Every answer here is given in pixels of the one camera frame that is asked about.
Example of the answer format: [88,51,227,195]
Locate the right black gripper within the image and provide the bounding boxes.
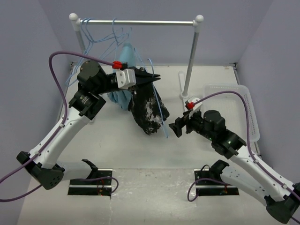
[169,107,215,141]

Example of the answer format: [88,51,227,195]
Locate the blue wire trouser hanger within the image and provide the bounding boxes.
[147,58,169,139]

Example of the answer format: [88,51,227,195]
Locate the black white patterned trousers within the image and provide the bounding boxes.
[128,83,170,135]

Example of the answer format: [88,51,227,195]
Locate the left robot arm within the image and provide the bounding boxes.
[16,60,160,190]

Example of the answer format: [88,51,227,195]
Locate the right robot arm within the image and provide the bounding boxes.
[169,110,300,224]

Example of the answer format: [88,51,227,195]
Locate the light blue folded trousers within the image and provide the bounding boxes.
[107,43,136,111]

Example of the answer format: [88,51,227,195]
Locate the clear plastic basket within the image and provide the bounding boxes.
[202,84,260,142]

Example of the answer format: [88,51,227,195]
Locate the white metal clothes rack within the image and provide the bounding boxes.
[68,14,204,124]

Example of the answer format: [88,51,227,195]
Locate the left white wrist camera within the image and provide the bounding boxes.
[115,68,136,90]

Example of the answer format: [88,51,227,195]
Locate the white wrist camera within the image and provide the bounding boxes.
[115,68,136,90]
[185,96,203,119]

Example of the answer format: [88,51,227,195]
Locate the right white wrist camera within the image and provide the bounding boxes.
[185,96,203,119]

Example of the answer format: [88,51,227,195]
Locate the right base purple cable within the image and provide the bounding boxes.
[187,178,232,202]

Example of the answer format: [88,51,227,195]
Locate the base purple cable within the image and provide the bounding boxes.
[187,178,232,202]
[72,175,119,195]

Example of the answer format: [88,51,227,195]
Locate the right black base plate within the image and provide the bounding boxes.
[194,169,239,196]

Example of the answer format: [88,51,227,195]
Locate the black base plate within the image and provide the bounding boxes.
[67,179,113,196]
[194,169,239,196]

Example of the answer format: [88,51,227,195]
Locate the empty blue wire hanger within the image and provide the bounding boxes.
[65,14,118,87]

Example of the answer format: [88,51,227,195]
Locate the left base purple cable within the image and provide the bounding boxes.
[72,175,119,195]

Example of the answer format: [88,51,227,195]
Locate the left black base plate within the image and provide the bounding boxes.
[67,179,113,196]

